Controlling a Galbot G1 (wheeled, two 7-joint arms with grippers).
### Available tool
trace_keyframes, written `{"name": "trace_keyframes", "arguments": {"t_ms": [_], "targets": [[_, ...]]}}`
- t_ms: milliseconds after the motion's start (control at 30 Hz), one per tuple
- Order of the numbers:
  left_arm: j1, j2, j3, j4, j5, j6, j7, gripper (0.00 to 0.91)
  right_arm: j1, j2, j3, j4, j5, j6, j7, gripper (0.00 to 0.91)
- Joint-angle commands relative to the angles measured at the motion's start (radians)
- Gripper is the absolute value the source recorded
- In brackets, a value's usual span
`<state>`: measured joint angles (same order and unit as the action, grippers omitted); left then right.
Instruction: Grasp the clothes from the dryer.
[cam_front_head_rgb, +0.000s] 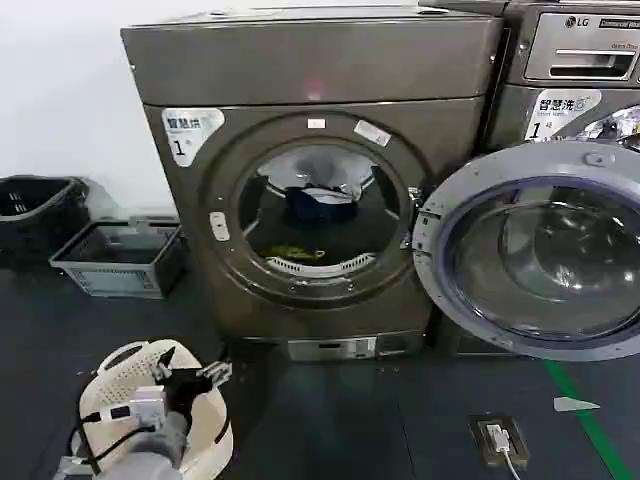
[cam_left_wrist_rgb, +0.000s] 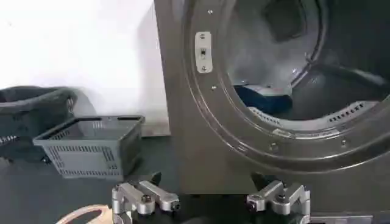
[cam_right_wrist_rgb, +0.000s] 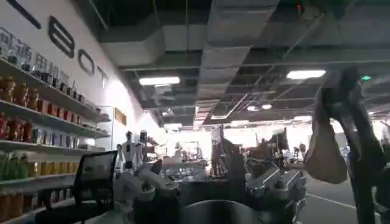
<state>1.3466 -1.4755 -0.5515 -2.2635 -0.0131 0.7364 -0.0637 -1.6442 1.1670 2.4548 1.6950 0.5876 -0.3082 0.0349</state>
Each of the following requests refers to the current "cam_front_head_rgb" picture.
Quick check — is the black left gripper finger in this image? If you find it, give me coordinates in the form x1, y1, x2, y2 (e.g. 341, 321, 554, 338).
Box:
195, 359, 234, 390
153, 345, 178, 384

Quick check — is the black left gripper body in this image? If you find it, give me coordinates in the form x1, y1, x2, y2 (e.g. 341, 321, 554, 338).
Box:
159, 367, 215, 414

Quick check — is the white perforated laundry basket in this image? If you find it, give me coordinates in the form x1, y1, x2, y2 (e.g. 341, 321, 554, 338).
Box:
68, 338, 236, 477

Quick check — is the grey slatted plastic crate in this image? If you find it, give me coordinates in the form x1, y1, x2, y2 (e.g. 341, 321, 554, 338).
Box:
48, 216, 187, 301

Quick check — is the yellow-green garment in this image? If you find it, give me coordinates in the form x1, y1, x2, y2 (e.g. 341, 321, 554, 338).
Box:
259, 243, 327, 262

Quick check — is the dark blue garment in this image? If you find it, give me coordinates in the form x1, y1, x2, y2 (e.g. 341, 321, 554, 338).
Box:
285, 185, 359, 224

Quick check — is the black plastic laundry basket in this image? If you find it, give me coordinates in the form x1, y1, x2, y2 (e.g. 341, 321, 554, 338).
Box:
0, 174, 92, 252

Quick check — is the white garment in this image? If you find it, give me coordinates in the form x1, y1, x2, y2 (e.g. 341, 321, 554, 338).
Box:
256, 149, 375, 202

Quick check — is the floor power socket box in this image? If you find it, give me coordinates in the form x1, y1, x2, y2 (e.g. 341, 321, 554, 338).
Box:
468, 413, 532, 469

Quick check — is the grey front-load dryer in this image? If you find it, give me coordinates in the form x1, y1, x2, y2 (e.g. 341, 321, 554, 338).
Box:
119, 6, 507, 362

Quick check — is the round glass dryer door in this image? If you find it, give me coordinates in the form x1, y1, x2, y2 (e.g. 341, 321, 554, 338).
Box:
411, 140, 640, 363

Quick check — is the white arrow floor sticker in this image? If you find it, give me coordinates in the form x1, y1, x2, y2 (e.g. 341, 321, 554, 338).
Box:
552, 395, 602, 413

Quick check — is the green floor tape line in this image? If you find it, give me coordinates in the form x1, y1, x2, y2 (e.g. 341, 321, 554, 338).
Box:
541, 356, 637, 480

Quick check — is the grey washer with control panel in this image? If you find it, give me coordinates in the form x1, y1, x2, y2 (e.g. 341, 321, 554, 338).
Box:
432, 0, 640, 157

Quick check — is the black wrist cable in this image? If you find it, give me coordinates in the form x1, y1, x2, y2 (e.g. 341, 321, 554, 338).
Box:
73, 408, 132, 474

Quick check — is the white plug with cable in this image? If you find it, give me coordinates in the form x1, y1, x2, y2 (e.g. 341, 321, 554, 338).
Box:
490, 422, 527, 480

